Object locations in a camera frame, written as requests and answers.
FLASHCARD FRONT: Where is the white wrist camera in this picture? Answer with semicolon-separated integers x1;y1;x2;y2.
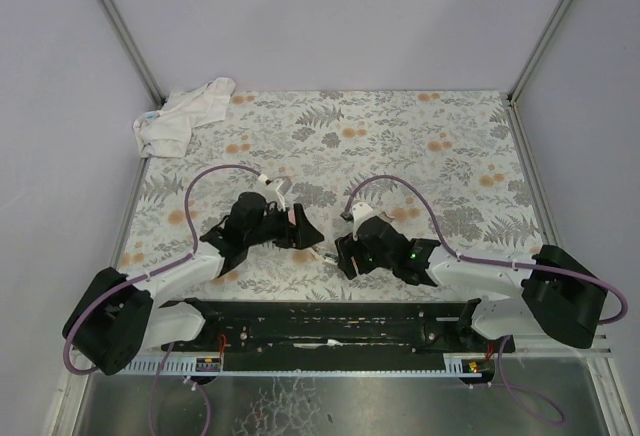
258;174;292;210
350;202;394;226

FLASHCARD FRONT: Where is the aluminium frame post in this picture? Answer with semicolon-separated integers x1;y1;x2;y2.
506;0;575;107
96;0;165;108

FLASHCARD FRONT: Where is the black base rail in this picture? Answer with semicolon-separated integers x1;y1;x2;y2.
102;298;516;375

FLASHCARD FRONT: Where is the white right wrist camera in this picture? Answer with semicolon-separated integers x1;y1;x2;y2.
350;202;394;226

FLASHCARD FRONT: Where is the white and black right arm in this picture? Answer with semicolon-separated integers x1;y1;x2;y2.
335;216;607;349

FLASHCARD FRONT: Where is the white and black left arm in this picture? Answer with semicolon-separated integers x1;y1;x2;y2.
62;192;324;375

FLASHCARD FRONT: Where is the crumpled white cloth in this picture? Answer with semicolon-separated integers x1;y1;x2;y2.
132;77;236;158

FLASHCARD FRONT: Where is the floral patterned table mat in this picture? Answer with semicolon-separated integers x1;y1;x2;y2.
117;91;545;276

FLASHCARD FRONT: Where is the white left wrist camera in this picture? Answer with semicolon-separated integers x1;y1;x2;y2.
258;174;292;210

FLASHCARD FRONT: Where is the left aluminium frame post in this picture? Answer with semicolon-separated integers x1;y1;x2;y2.
96;0;165;108

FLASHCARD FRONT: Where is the right aluminium frame post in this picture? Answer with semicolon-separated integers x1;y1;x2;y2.
506;0;575;107

